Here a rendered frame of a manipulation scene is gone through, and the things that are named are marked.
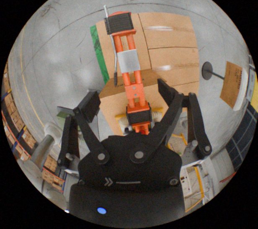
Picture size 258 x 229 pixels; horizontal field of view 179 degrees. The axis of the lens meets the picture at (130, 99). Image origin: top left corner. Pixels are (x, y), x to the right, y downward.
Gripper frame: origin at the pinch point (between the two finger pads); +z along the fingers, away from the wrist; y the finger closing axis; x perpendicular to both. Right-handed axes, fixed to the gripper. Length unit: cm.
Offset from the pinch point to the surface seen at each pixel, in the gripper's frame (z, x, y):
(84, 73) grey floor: 121, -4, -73
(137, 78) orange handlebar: 13.2, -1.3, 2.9
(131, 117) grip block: 12.3, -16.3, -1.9
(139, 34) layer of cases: 67, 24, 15
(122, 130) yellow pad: 24.5, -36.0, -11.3
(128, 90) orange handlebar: 12.7, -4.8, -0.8
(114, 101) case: 26.9, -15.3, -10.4
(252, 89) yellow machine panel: 66, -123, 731
